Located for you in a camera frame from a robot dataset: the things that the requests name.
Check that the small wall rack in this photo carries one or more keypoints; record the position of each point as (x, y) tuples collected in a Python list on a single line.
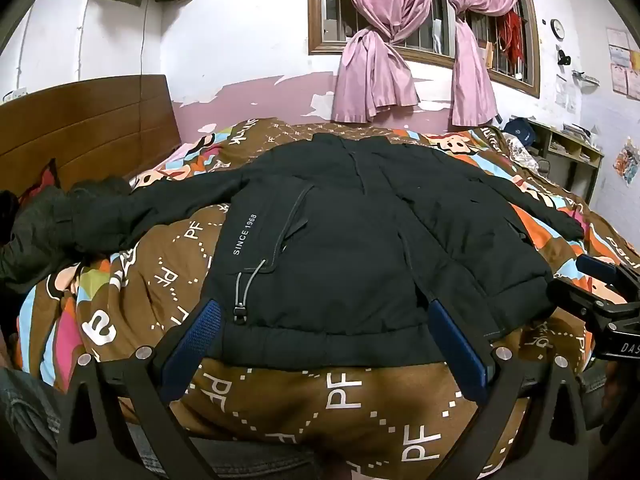
[(586, 78)]

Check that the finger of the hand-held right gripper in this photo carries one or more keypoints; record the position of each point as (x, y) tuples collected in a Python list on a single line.
[(582, 297), (595, 266)]

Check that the brown printed blanket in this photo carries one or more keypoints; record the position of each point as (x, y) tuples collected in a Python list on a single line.
[(165, 260)]

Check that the red hanging cloth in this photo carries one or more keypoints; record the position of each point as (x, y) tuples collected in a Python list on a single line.
[(512, 35)]

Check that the beige shelf desk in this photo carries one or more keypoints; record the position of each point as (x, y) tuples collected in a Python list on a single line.
[(570, 155)]

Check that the barred window with brown frame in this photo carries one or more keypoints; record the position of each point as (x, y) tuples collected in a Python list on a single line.
[(330, 10)]

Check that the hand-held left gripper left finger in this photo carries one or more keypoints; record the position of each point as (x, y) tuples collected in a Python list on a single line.
[(192, 345)]

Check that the round wall clock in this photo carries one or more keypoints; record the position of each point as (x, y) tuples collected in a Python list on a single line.
[(557, 29)]

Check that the dark blue cap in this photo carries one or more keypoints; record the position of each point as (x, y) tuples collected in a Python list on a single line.
[(520, 132)]

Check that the wall poster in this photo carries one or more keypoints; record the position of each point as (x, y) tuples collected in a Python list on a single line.
[(618, 47), (625, 80)]

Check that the black padded jacket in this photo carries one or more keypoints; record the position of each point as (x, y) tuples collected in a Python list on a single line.
[(350, 240)]

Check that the floral cloth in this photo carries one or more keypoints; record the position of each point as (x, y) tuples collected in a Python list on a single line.
[(525, 152)]

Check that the black wall gadget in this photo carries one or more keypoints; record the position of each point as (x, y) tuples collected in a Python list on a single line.
[(564, 57)]

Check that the colourful wall sticker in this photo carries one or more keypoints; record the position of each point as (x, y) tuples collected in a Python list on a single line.
[(627, 162)]

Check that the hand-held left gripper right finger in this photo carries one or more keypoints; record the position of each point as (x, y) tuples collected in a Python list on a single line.
[(460, 347)]

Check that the white wall socket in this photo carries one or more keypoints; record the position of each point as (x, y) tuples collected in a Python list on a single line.
[(14, 95)]

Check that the wooden headboard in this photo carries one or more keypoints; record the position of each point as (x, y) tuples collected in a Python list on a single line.
[(100, 125)]

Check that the dark clothes pile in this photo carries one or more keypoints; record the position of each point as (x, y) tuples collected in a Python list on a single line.
[(35, 240)]

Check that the pink tied curtain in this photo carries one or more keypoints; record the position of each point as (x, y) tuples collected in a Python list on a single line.
[(375, 70), (470, 75)]

